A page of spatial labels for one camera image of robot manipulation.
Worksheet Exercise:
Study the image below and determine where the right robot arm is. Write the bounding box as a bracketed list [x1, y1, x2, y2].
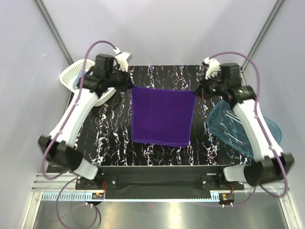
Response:
[194, 79, 295, 189]

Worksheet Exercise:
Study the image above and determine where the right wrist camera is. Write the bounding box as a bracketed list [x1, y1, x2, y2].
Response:
[202, 58, 240, 81]

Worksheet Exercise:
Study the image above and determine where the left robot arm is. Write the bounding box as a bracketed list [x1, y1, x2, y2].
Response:
[38, 67, 133, 189]

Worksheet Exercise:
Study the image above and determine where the blue transparent plastic tray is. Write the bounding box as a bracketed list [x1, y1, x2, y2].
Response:
[206, 99, 284, 161]

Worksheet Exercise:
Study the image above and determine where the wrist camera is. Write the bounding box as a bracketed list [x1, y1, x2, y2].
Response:
[202, 58, 240, 81]
[95, 50, 133, 72]

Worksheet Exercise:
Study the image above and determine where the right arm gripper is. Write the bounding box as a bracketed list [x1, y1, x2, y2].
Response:
[193, 73, 226, 100]

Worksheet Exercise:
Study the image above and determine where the white perforated laundry basket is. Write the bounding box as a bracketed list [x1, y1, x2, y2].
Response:
[59, 59, 116, 107]

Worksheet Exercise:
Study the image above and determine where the light blue towel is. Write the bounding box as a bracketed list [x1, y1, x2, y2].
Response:
[73, 71, 83, 89]

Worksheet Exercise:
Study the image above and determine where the purple microfiber towel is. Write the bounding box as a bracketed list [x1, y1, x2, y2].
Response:
[131, 87, 196, 147]

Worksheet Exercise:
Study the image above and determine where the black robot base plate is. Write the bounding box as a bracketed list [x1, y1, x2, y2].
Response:
[75, 165, 244, 191]

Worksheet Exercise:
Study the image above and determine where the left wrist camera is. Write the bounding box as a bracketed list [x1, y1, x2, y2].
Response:
[95, 50, 133, 72]

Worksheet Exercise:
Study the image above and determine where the aluminium frame rail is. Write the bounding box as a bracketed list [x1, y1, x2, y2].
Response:
[30, 173, 291, 202]

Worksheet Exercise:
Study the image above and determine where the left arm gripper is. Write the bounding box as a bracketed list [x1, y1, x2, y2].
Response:
[106, 65, 134, 92]

